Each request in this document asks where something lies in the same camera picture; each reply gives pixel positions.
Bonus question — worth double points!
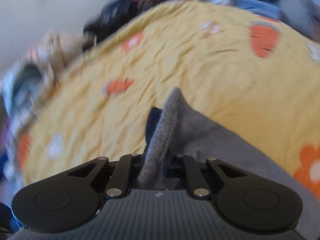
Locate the light blue fuzzy blanket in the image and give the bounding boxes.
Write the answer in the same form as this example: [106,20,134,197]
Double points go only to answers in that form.
[233,0,283,21]

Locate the grey sweater with navy sleeves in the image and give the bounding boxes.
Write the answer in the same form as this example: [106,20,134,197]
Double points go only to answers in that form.
[137,88,319,239]

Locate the beige jacket on floor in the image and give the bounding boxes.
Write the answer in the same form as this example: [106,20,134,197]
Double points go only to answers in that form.
[23,30,88,79]

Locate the dark clothes beside bed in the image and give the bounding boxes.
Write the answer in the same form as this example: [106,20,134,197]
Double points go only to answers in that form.
[82,0,166,48]

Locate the yellow carrot print quilt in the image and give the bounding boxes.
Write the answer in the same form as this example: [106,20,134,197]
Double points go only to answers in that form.
[22,1,319,195]

